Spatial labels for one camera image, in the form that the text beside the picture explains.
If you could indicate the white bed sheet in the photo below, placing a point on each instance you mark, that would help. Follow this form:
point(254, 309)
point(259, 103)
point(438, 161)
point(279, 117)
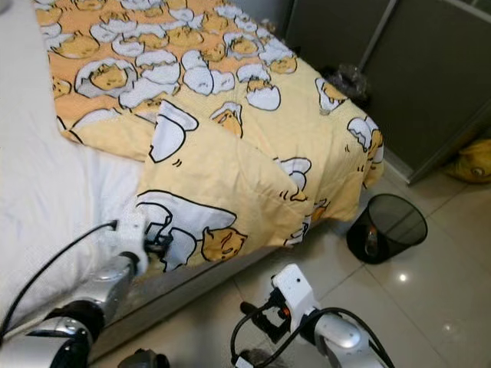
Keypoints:
point(46, 192)

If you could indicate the yellow bag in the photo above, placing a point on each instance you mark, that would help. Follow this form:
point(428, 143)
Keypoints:
point(472, 162)

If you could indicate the clear crumpled plastic bag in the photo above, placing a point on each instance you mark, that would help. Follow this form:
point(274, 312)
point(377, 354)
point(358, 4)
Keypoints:
point(349, 80)

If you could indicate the yellow egg print blanket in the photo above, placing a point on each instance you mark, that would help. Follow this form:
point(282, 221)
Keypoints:
point(230, 169)

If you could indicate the black mesh waste bin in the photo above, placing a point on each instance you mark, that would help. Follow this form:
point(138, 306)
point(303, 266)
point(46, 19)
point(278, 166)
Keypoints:
point(395, 226)

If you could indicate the dark grey sliding wardrobe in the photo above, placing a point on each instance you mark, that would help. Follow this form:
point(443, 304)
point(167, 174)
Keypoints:
point(430, 77)

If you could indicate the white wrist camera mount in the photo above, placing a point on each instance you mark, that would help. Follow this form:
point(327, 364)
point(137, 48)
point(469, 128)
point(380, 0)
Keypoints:
point(132, 234)
point(293, 290)

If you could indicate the dark robot left leg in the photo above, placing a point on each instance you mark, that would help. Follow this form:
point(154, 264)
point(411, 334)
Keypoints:
point(153, 360)

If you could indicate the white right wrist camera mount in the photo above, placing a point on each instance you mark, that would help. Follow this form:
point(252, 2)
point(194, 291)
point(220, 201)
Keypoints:
point(293, 290)

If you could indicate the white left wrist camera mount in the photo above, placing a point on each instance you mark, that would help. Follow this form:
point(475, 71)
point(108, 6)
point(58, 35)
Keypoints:
point(132, 234)

